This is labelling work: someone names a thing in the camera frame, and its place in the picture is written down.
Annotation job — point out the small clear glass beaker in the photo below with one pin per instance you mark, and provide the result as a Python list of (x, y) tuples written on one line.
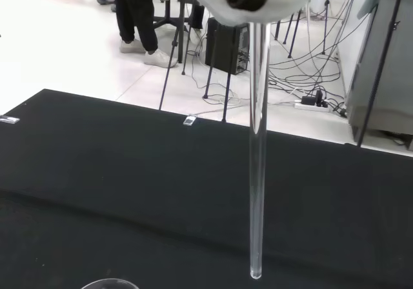
[(109, 281)]

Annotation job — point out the black office chair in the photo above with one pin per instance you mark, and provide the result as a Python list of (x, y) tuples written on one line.
[(168, 11)]

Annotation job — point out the black computer tower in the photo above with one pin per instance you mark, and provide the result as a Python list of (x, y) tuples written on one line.
[(226, 50)]

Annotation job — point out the white power strip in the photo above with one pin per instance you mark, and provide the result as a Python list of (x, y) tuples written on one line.
[(310, 106)]

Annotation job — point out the black bench cloth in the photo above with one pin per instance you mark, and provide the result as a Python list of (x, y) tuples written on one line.
[(129, 173)]

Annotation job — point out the grey metal cabinet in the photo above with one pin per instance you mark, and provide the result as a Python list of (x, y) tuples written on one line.
[(397, 76)]

